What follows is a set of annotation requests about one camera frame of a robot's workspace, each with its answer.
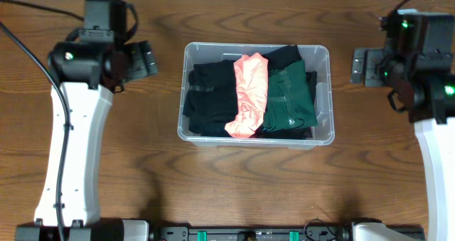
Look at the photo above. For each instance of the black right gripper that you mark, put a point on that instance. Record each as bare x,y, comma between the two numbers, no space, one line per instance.
378,59

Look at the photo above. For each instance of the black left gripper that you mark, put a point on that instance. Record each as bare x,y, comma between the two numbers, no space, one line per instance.
141,65

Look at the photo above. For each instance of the black cloth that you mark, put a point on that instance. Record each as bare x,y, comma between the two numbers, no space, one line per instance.
211,99

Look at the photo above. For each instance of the dark green garment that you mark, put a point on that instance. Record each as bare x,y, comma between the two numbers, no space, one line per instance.
289,103

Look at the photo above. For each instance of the pink garment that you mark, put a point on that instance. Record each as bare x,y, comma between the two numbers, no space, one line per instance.
251,73

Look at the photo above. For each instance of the red plaid flannel shirt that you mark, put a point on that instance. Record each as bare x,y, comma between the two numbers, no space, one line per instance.
262,133

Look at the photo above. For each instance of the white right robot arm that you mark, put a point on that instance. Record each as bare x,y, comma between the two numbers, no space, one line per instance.
428,99

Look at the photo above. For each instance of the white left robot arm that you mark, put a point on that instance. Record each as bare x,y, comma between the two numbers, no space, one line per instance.
92,64

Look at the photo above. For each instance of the clear plastic storage container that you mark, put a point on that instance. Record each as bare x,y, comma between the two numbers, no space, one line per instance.
317,59

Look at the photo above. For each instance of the black mounting rail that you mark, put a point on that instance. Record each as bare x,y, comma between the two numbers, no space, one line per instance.
314,230

